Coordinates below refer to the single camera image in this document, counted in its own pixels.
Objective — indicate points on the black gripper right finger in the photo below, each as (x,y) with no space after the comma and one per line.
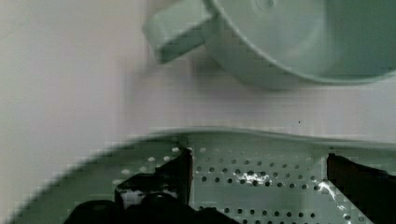
(371,190)

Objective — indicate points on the green plastic strainer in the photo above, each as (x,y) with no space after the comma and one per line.
(252,177)

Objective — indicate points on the green measuring cup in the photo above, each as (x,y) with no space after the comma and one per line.
(282,44)

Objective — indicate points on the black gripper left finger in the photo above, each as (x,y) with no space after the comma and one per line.
(172,178)

